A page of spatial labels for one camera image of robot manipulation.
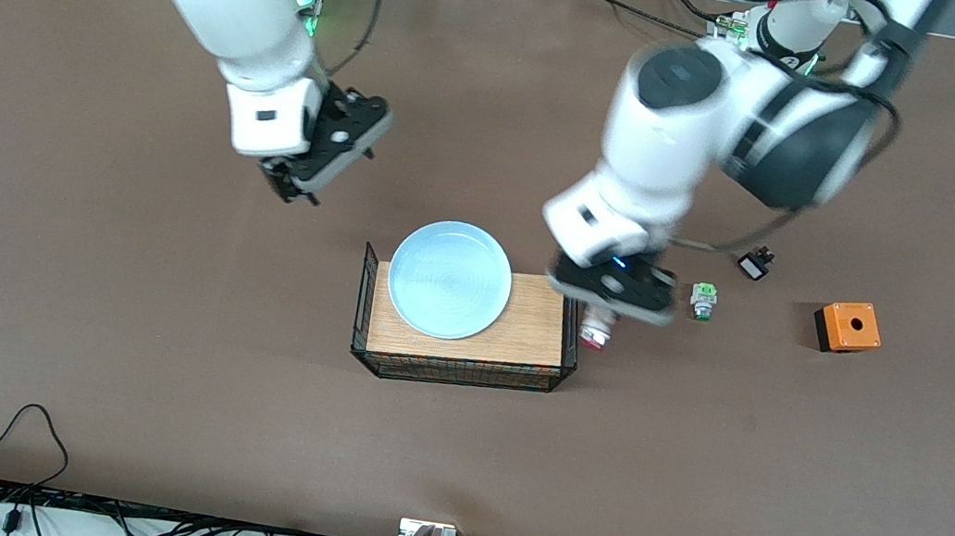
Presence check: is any white rectangular push button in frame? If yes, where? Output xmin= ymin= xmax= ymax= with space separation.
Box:
xmin=735 ymin=243 xmax=778 ymax=284

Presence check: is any thick black table cable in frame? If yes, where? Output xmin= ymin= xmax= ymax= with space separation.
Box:
xmin=653 ymin=0 xmax=733 ymax=26

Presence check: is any light blue plate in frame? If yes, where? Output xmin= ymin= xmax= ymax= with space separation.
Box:
xmin=380 ymin=213 xmax=521 ymax=348

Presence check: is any red push button switch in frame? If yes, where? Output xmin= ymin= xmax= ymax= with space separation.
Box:
xmin=576 ymin=305 xmax=620 ymax=355

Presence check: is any black wire mesh basket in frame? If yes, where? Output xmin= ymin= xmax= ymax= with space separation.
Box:
xmin=346 ymin=240 xmax=592 ymax=405

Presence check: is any thin black looped cable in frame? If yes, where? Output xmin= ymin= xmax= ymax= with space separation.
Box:
xmin=0 ymin=399 xmax=77 ymax=493

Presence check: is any wooden basket base board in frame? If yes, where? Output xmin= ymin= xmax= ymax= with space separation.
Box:
xmin=365 ymin=253 xmax=575 ymax=380

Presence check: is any thin black table cable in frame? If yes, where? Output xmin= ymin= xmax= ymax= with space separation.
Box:
xmin=559 ymin=0 xmax=726 ymax=43

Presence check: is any silver cable connector cluster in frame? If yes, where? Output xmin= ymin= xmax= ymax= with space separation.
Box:
xmin=706 ymin=13 xmax=751 ymax=47

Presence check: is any orange button enclosure box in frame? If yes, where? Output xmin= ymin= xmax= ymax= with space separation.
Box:
xmin=808 ymin=295 xmax=888 ymax=361

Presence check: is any green push button switch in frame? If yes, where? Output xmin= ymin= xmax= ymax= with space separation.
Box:
xmin=688 ymin=280 xmax=721 ymax=324

